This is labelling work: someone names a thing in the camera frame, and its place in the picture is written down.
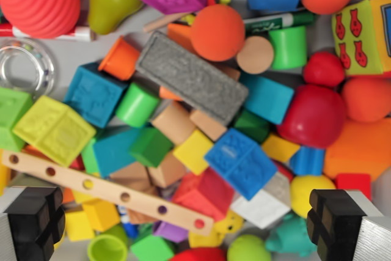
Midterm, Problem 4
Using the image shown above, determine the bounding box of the small red wooden block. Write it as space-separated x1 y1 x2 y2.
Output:
334 172 372 201

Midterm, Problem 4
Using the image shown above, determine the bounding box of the thin wooden stick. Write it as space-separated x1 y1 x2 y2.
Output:
142 13 191 33

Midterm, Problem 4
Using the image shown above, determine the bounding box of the teal embossed soft cube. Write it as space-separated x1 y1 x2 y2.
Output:
63 62 130 129

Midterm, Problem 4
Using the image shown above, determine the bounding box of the purple wooden block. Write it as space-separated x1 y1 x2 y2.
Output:
152 221 189 244

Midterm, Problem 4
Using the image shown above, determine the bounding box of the small red toy fruit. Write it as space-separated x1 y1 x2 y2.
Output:
302 51 346 88

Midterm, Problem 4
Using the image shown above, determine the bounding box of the yellow wooden block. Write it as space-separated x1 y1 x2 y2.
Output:
260 132 301 164

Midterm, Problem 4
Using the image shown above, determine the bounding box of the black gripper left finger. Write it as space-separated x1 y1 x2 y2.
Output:
0 186 66 261

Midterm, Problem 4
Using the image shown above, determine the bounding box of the teal rubber animal toy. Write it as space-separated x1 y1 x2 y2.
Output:
265 211 319 259

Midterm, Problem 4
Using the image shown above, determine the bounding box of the light green plastic cup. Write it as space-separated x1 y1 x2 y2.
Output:
87 233 129 261

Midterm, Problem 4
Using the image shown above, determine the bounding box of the white grey block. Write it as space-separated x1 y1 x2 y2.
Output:
230 172 292 230

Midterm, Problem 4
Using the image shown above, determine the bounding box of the orange plastic cup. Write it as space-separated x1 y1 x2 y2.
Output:
98 35 142 82

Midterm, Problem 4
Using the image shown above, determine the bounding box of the yellow wooden cube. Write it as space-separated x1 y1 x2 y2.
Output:
82 198 121 233
172 128 214 177
64 208 96 242

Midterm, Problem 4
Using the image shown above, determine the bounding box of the green whiteboard marker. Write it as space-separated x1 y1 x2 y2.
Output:
243 11 317 37

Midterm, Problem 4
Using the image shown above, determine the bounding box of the blue wooden cylinder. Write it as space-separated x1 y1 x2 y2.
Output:
289 145 326 177

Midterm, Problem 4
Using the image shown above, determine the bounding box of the blue embossed soft cube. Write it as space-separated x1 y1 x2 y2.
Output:
203 127 279 202

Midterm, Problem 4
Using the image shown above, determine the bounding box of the green embossed soft cube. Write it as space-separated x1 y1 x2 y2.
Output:
0 86 35 153

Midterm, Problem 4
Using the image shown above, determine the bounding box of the grey felt eraser block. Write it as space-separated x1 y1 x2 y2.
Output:
134 30 250 127

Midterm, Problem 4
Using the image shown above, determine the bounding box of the orange foam block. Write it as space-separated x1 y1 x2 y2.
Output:
323 118 391 184

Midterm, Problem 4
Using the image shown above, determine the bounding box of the orange wooden block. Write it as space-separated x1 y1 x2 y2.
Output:
167 22 197 53

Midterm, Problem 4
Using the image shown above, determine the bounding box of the fabric cube with book print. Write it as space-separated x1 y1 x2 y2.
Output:
331 0 391 79

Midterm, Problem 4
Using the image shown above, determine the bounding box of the red embossed soft cube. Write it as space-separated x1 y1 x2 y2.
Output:
171 167 236 222

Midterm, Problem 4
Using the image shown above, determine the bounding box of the natural wooden cylinder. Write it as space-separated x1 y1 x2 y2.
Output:
236 35 275 75

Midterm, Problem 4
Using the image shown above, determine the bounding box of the blue whiteboard marker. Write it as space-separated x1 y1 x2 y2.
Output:
117 204 140 239

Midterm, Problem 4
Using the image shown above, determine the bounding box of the red toy ball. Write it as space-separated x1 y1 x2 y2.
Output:
169 246 228 261

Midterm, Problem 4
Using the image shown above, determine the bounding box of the teal foam block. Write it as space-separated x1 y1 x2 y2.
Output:
91 127 145 180
241 72 295 125

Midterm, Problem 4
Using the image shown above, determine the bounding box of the natural wooden block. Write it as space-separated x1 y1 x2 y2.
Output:
151 101 197 146
109 161 154 192
147 150 188 189
189 109 228 142

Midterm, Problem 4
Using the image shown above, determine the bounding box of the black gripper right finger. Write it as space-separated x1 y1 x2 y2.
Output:
306 189 391 261

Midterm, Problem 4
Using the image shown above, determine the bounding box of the light green toy ball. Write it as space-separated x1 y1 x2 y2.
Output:
226 233 273 261

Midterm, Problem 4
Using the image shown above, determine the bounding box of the yellow rubber duck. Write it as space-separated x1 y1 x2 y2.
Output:
187 210 244 248

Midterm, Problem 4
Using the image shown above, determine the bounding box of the red whiteboard marker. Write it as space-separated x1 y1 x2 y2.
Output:
0 23 93 42

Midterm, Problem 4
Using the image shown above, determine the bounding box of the large red toy apple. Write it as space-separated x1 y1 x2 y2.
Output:
277 83 347 150

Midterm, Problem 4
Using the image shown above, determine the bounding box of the yellow-green embossed soft cube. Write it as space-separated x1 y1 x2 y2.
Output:
12 95 97 168

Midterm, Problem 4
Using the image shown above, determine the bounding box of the green wooden cube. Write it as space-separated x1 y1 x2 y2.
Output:
128 127 175 169

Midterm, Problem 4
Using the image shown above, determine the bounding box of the dark green wooden block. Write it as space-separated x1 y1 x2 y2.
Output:
233 109 271 144

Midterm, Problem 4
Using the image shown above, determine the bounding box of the clear ring rattle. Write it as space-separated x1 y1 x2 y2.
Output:
0 37 57 97

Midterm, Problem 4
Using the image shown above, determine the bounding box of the yellow toy lemon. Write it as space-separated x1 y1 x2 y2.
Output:
289 174 337 219

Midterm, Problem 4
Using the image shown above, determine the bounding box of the wooden bar with holes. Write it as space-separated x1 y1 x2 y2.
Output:
1 149 215 237

